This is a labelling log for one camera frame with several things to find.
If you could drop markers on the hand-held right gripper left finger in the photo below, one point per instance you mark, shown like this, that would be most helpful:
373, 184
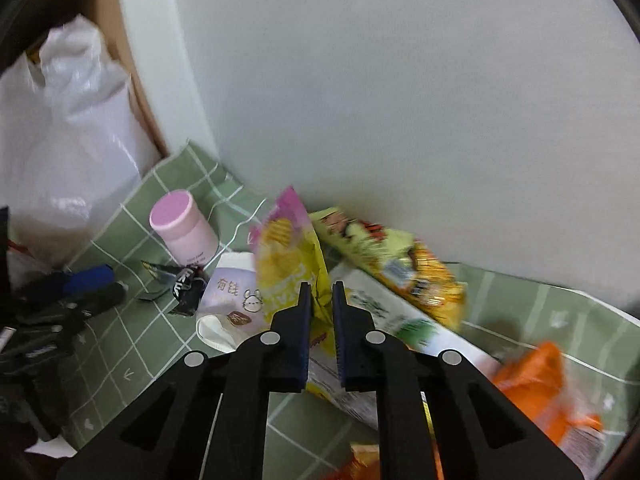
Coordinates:
304, 340

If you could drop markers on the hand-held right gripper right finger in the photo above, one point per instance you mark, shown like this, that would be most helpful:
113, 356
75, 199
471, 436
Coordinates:
339, 335

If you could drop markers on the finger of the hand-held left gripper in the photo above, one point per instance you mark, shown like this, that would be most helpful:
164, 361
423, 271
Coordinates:
100, 299
87, 277

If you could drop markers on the yellow pink chip bag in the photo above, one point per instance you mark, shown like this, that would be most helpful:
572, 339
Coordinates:
285, 260

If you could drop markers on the orange snack bag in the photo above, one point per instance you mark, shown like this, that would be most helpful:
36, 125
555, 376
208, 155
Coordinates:
535, 385

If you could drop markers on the green checked bed sheet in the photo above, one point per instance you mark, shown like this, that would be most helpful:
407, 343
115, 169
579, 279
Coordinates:
110, 340

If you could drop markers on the white green paper package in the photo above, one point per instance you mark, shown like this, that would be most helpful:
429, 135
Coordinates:
400, 315

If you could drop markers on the white bunny-print paper packet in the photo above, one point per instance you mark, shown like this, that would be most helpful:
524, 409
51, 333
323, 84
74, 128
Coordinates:
230, 300

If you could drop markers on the small black wrapper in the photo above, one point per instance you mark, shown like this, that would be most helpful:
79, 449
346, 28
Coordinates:
185, 290

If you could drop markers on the yellow red-print snack bag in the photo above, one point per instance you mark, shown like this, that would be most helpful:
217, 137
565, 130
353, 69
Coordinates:
390, 255

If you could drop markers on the pink round jar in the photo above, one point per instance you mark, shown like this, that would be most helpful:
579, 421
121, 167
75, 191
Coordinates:
185, 230

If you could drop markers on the red orange snack wrapper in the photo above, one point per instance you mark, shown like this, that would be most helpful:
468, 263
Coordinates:
362, 460

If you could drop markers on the white plastic bag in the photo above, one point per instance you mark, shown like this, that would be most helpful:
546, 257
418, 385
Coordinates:
65, 135

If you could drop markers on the wooden board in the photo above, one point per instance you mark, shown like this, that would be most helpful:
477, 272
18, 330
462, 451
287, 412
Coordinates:
112, 10

